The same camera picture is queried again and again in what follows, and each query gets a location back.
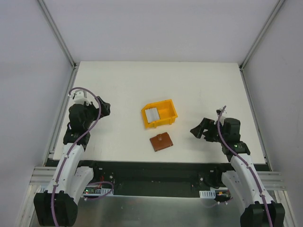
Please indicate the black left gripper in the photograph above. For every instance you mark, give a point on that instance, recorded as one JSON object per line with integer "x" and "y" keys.
{"x": 100, "y": 108}

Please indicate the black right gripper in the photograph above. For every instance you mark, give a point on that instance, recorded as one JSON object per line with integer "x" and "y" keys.
{"x": 210, "y": 131}

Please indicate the brown leather card holder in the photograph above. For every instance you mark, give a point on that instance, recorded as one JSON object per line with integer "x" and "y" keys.
{"x": 161, "y": 141}

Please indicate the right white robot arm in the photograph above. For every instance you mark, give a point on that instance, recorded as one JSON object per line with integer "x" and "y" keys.
{"x": 257, "y": 207}

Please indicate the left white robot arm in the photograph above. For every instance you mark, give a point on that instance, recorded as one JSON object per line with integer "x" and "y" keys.
{"x": 57, "y": 206}

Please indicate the stack of credit cards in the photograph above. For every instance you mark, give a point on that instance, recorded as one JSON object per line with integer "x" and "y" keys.
{"x": 152, "y": 115}

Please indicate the yellow plastic bin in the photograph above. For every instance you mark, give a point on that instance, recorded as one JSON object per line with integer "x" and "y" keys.
{"x": 166, "y": 110}

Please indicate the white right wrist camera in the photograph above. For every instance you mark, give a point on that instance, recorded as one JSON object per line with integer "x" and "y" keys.
{"x": 221, "y": 114}

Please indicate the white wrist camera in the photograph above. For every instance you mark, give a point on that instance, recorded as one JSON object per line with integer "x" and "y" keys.
{"x": 80, "y": 97}
{"x": 221, "y": 114}

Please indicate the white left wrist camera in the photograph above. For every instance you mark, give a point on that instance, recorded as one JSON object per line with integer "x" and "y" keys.
{"x": 80, "y": 97}

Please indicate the right white cable duct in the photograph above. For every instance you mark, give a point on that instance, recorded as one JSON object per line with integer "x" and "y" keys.
{"x": 207, "y": 194}

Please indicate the white cable duct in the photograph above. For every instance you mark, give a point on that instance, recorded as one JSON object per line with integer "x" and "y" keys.
{"x": 88, "y": 192}
{"x": 207, "y": 194}

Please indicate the left white cable duct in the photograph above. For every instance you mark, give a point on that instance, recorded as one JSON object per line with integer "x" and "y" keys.
{"x": 88, "y": 192}

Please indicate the aluminium front rail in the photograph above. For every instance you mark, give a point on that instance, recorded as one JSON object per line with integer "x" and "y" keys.
{"x": 42, "y": 175}

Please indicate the left aluminium frame post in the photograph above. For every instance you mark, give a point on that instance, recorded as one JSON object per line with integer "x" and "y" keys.
{"x": 57, "y": 34}

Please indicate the aluminium frame post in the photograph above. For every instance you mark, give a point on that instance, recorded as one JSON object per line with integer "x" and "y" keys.
{"x": 270, "y": 19}
{"x": 57, "y": 34}

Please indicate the right aluminium frame post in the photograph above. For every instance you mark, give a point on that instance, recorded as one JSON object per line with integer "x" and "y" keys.
{"x": 270, "y": 19}

